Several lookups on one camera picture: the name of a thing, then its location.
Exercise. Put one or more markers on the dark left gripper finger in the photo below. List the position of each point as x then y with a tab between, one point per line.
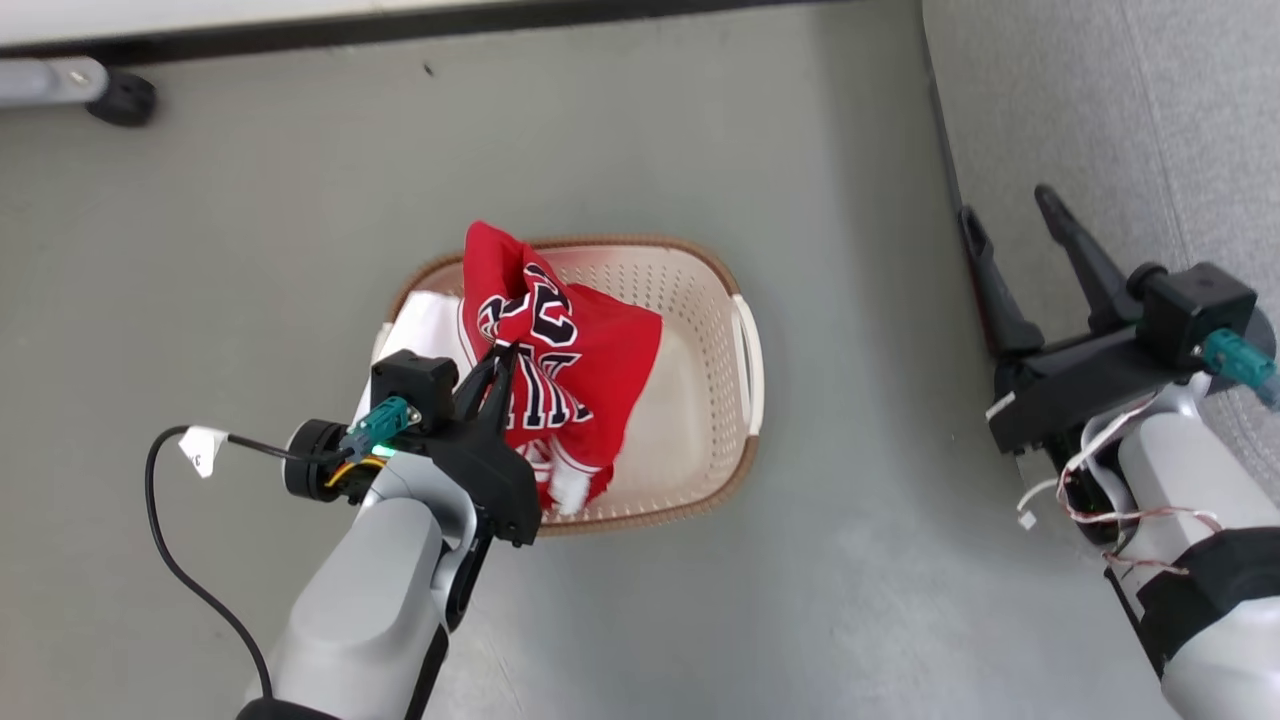
503	395
478	385

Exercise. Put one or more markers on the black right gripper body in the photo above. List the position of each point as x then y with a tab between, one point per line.
1070	385

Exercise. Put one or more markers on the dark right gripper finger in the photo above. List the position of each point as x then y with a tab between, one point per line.
1095	275
995	300

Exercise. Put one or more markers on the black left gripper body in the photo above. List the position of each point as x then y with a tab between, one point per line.
490	480

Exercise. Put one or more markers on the white garment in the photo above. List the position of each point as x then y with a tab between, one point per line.
430	325

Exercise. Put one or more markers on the red basketball jersey with lettering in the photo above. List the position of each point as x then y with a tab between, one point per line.
590	360

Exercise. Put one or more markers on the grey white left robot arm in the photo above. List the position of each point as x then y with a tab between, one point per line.
370	600

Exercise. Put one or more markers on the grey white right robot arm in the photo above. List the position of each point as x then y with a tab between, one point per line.
1180	480

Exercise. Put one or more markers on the beige plastic laundry basket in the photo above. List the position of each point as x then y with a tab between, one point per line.
690	400

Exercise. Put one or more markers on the grey fabric sofa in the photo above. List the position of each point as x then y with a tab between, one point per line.
1100	100

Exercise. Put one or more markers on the black baseboard strip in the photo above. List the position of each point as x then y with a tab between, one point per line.
300	34

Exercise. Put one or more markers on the grey stand leg black foot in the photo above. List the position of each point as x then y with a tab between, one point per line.
120	100

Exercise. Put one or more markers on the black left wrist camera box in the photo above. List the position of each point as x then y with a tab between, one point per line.
410	378

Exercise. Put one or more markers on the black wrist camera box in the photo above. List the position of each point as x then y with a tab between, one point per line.
1195	300
410	378

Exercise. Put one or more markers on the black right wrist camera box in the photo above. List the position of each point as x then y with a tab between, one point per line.
1195	300

